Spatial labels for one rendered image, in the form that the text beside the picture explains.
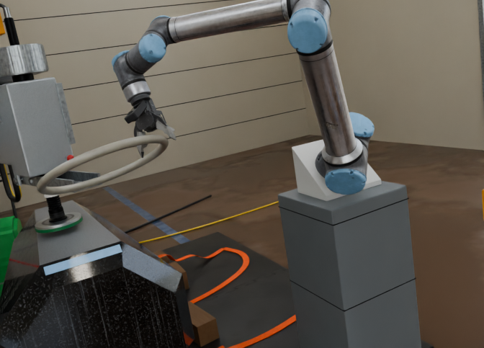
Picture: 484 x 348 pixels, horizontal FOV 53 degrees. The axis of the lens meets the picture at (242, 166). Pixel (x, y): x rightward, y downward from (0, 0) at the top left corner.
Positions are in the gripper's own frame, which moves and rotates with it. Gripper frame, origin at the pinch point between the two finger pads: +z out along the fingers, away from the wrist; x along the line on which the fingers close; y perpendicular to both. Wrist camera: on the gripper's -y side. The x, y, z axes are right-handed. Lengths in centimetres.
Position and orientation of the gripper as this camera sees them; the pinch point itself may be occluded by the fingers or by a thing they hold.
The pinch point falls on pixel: (158, 149)
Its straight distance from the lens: 172.5
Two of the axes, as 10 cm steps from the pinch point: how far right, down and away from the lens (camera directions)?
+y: 3.7, -0.6, 9.3
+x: -8.4, 4.1, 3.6
